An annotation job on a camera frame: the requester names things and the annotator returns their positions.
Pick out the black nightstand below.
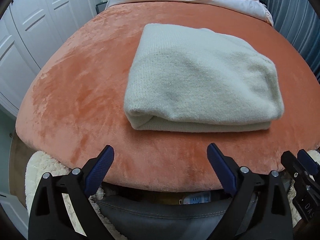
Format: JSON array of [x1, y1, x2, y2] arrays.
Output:
[[96, 1, 109, 14]]

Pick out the white low cabinet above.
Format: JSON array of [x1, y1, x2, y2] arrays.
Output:
[[0, 191, 28, 238]]

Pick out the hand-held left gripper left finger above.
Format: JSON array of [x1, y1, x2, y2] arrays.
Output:
[[28, 144, 115, 240]]

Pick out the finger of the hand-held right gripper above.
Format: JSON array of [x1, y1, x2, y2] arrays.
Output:
[[281, 151, 309, 183], [297, 149, 320, 180]]

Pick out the orange plush blanket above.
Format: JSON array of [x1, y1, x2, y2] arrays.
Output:
[[15, 0, 320, 193]]

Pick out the blue-grey curtain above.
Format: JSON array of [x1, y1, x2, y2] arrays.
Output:
[[265, 0, 320, 78]]

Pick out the white panelled wardrobe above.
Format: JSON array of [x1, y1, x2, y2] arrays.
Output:
[[0, 0, 103, 115]]

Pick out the cream knit cardigan red buttons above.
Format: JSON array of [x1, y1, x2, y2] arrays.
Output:
[[124, 24, 285, 132]]

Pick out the white power strip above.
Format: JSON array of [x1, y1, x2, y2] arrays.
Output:
[[179, 194, 213, 205]]

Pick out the white fluffy rug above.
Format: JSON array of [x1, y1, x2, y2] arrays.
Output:
[[25, 150, 320, 240]]

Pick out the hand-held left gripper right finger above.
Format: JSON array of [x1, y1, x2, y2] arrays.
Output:
[[207, 143, 293, 240]]

